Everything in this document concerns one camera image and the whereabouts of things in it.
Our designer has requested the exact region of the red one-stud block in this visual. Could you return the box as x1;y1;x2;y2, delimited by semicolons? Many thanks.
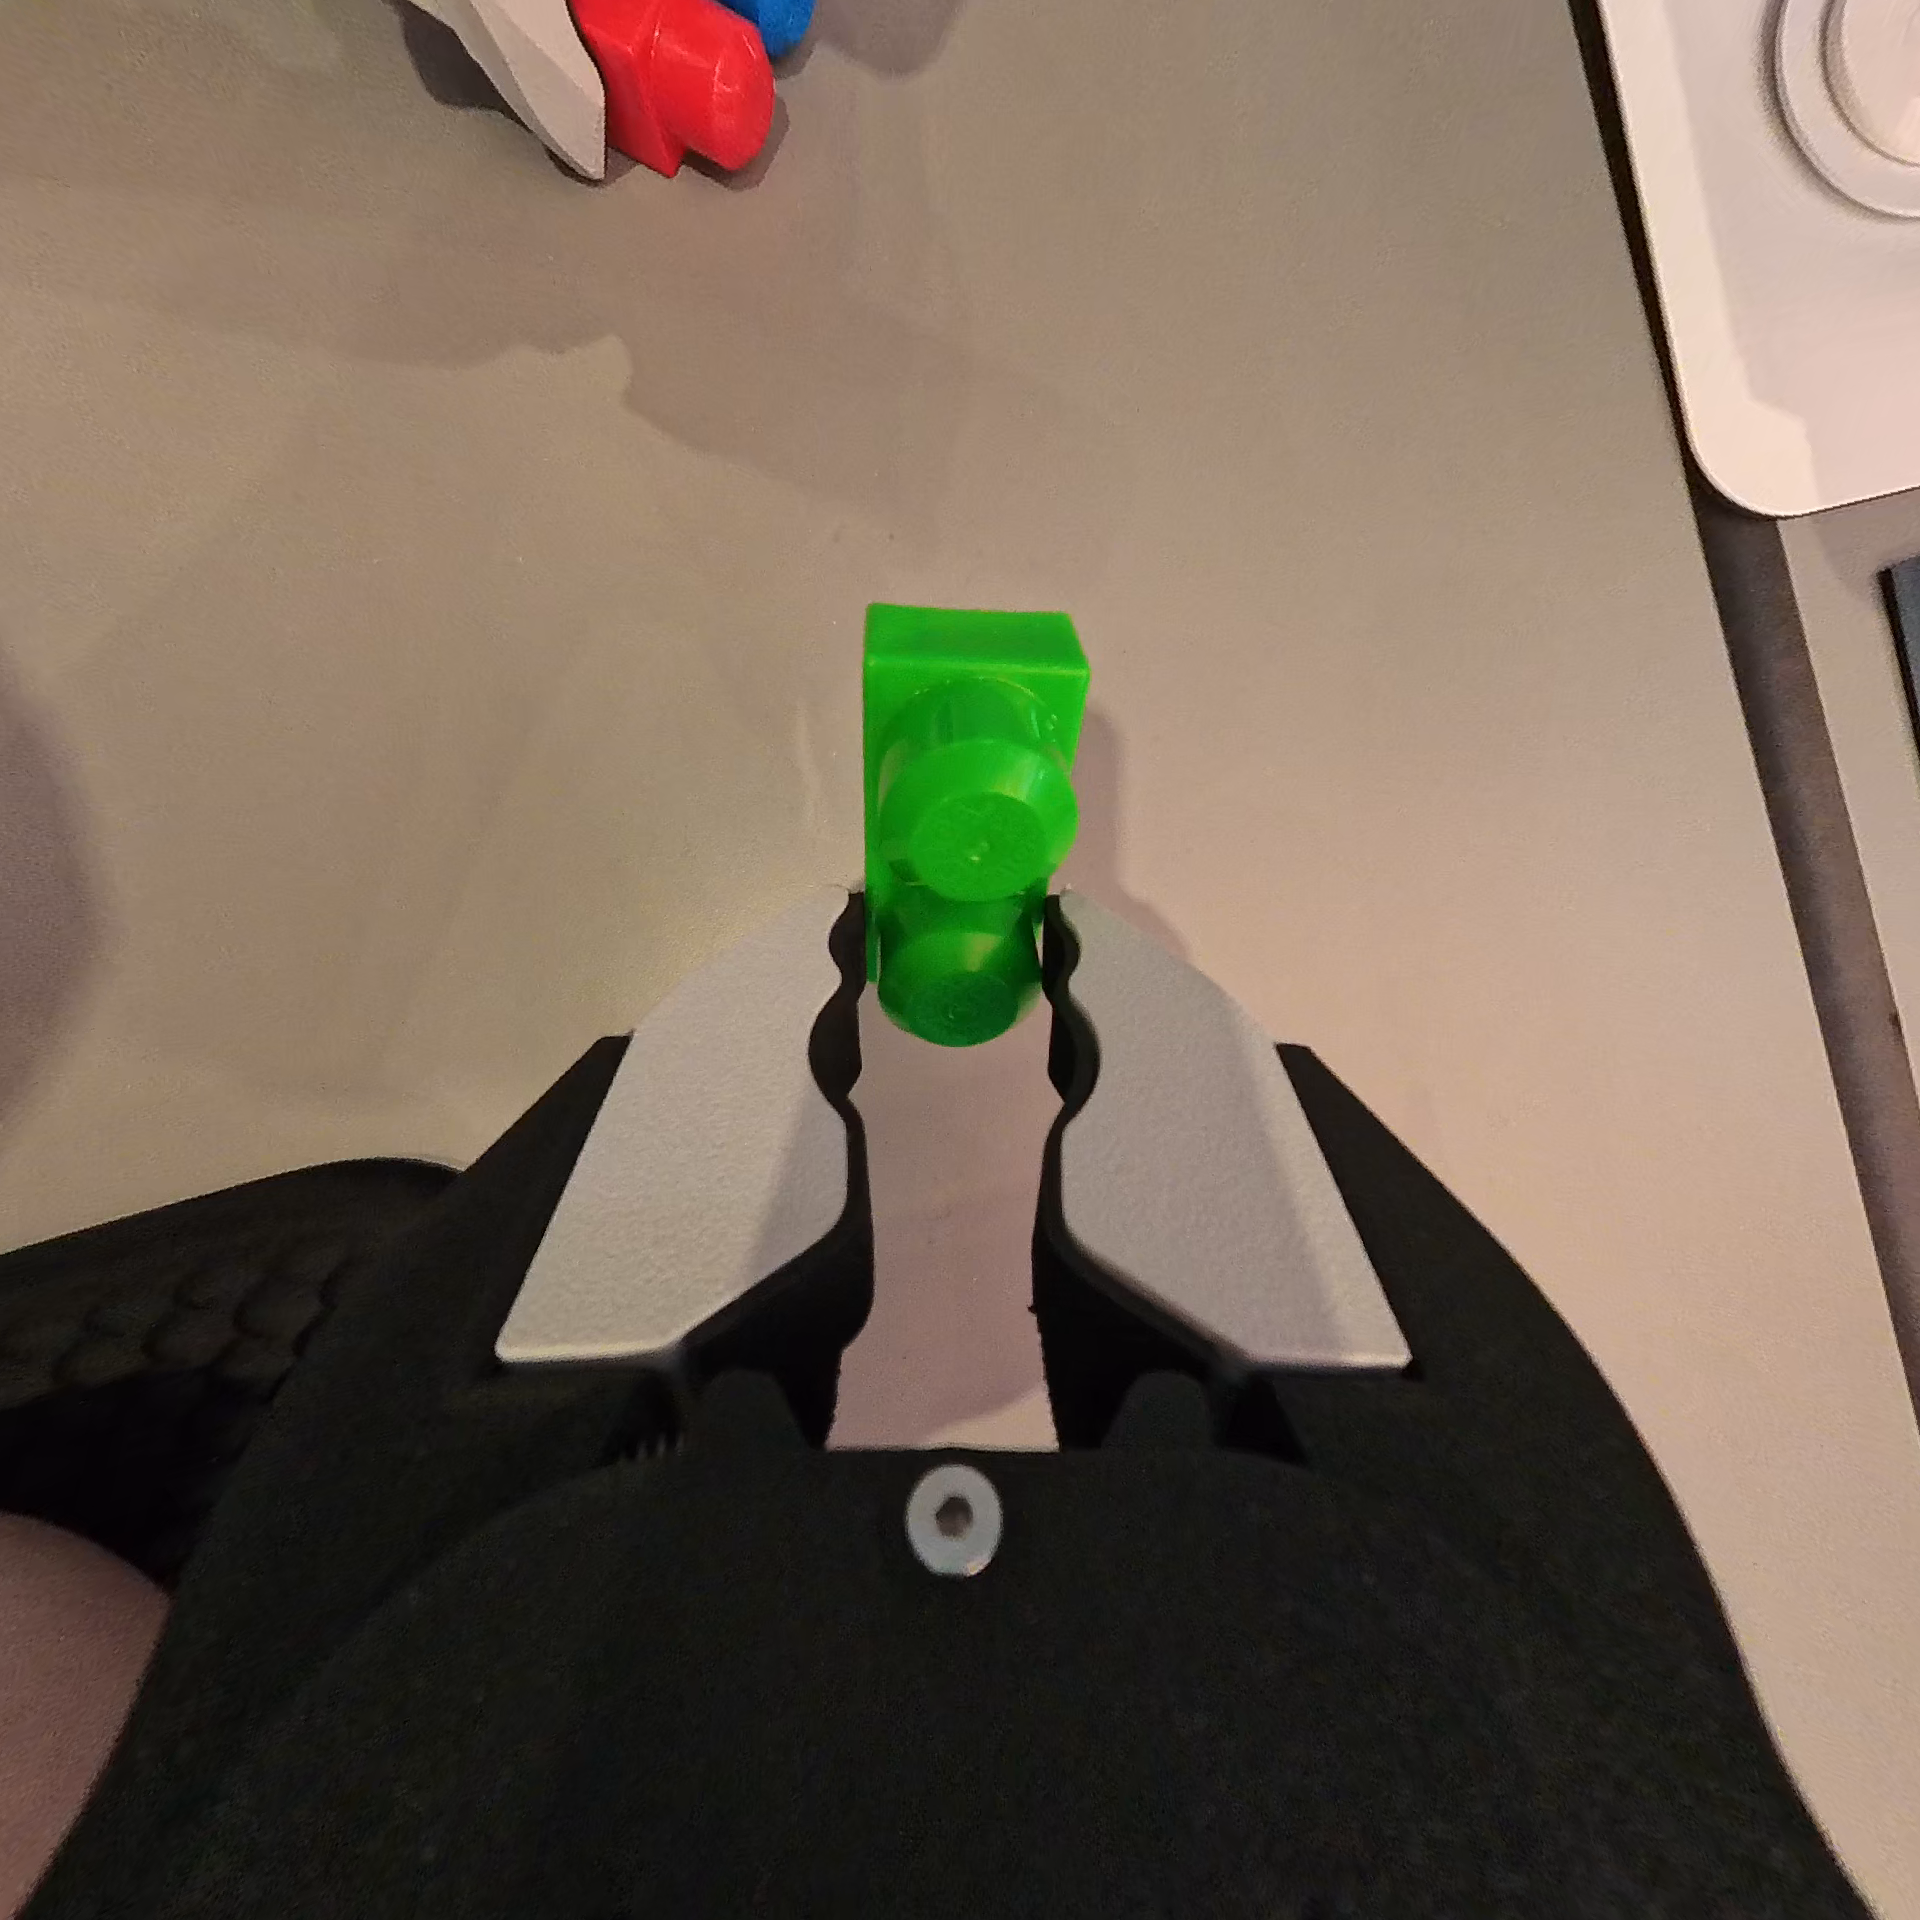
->
567;0;780;182

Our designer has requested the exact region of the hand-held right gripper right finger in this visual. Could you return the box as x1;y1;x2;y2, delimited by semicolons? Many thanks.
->
1035;886;1413;1444

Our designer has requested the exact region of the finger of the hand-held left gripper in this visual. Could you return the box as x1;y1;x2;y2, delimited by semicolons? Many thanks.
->
396;0;611;182

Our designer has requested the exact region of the green two-stud block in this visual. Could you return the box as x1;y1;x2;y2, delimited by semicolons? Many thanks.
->
861;602;1088;1049

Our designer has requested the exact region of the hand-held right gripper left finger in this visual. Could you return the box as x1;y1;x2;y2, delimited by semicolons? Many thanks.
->
493;883;875;1450

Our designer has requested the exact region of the grey desk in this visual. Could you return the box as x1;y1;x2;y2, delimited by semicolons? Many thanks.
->
0;0;1920;1920

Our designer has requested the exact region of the black textured pad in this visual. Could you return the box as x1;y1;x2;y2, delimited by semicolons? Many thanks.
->
0;1153;496;1577

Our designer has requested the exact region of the white document stand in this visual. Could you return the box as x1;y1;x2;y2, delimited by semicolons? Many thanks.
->
1591;0;1920;521

